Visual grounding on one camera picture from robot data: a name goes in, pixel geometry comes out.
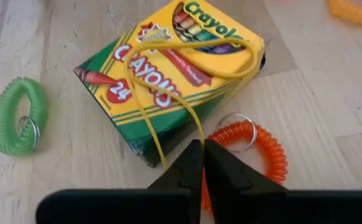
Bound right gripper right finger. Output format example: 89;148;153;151
203;139;362;224

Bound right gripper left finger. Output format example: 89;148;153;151
35;139;203;224

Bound yellow rubber bands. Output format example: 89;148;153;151
124;37;256;224

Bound orange-red coil keychain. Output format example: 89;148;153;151
201;112;289;215

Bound yellow Crayola crayon box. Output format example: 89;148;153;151
73;0;266;167

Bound green coil keychain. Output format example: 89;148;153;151
0;77;49;157

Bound yellow coil keychain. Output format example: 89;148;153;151
328;0;362;26

